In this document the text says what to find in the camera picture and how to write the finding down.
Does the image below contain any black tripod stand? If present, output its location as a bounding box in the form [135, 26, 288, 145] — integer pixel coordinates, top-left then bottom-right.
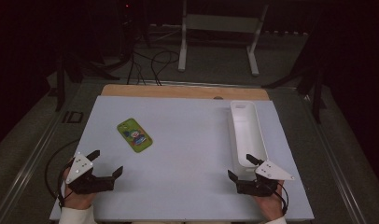
[54, 46, 120, 113]
[261, 31, 328, 125]

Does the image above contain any green cartoon phone case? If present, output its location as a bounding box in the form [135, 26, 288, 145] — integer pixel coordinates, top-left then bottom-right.
[117, 118, 154, 154]

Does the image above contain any black straight floor cable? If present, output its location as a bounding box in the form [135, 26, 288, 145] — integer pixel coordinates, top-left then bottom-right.
[126, 52, 147, 86]

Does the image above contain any black looped floor cable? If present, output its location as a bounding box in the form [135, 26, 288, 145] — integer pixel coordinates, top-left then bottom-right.
[150, 50, 181, 87]

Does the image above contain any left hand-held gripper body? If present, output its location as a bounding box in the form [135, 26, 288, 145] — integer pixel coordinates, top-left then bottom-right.
[64, 151, 116, 196]

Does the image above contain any metal floor rail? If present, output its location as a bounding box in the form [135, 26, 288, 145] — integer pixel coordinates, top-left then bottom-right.
[0, 90, 86, 224]
[299, 90, 368, 224]

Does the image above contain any white plastic tray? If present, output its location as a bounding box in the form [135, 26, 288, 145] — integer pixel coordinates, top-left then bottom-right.
[229, 100, 270, 172]

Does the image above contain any white table cover board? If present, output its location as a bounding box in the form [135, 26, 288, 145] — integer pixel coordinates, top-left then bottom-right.
[49, 95, 316, 222]

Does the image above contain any white metal stand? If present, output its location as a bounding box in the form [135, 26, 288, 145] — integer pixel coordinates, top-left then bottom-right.
[177, 0, 271, 77]

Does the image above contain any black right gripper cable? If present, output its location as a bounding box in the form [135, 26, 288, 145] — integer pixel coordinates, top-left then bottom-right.
[275, 181, 290, 217]

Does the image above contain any person's right hand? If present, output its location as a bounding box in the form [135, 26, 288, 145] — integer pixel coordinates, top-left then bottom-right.
[254, 180, 287, 220]

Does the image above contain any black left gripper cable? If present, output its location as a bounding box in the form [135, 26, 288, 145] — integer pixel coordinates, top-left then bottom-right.
[44, 138, 81, 209]

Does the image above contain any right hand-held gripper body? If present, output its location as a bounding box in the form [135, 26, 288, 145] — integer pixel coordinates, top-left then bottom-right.
[235, 160, 296, 198]

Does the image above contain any wooden board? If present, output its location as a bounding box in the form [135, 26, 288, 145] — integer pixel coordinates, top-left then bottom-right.
[101, 83, 271, 102]

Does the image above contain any person's left hand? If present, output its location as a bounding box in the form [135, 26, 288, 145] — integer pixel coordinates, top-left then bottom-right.
[62, 160, 95, 210]

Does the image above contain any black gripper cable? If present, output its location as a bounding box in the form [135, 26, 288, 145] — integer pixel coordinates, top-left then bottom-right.
[275, 181, 290, 217]
[44, 138, 81, 209]

